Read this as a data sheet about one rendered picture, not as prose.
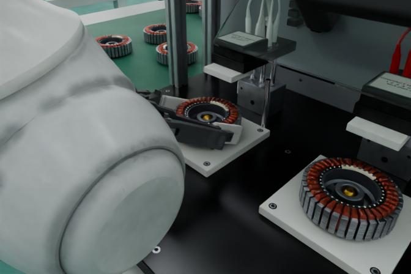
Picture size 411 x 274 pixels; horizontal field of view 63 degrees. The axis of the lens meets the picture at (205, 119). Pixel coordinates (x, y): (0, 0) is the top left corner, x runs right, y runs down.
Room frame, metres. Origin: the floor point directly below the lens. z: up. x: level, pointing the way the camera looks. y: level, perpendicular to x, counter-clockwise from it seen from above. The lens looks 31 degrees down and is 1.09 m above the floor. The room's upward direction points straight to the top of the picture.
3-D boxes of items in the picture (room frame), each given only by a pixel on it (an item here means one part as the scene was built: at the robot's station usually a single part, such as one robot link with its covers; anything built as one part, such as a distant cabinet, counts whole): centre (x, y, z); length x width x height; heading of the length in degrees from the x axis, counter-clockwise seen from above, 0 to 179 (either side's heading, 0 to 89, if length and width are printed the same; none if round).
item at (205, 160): (0.47, 0.00, 0.78); 0.15 x 0.15 x 0.01; 45
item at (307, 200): (0.30, -0.17, 0.80); 0.11 x 0.11 x 0.04
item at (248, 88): (0.57, -0.11, 0.80); 0.08 x 0.05 x 0.06; 45
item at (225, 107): (0.47, 0.00, 0.80); 0.11 x 0.11 x 0.04
